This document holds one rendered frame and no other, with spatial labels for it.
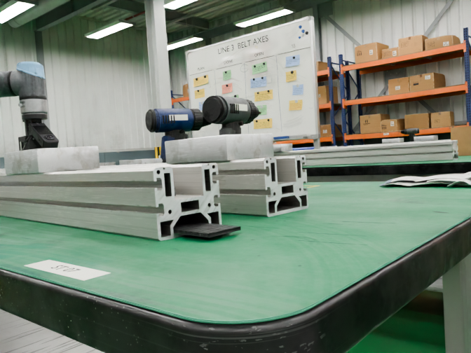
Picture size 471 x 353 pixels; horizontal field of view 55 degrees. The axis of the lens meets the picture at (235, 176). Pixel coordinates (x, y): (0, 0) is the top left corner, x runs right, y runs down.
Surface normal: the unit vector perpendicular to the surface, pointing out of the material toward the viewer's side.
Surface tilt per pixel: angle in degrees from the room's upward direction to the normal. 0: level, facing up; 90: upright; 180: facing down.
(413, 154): 90
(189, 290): 0
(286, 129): 90
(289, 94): 90
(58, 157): 90
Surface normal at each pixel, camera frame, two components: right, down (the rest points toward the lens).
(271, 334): 0.20, 0.04
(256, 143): 0.70, -0.01
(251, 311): -0.07, -1.00
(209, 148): -0.71, 0.08
